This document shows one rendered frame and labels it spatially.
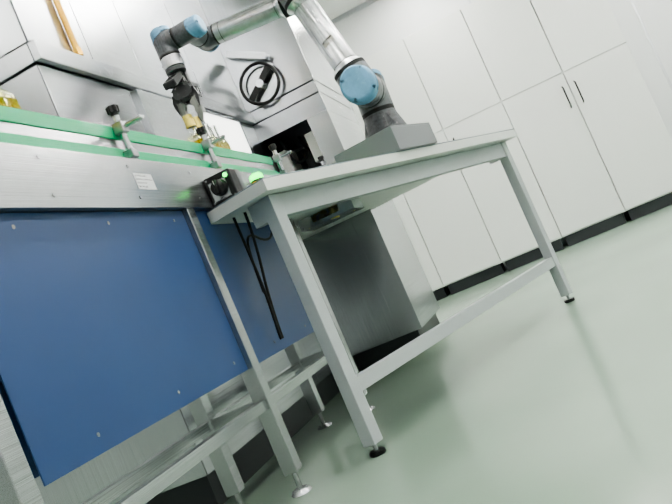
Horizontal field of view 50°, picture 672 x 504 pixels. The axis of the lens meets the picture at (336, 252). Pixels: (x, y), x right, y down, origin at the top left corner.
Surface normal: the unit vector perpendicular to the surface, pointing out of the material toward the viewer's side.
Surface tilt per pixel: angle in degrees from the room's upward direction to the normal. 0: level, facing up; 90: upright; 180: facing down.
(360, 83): 97
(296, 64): 90
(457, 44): 90
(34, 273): 90
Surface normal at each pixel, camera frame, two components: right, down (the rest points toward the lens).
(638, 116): -0.26, 0.06
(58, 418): 0.88, -0.40
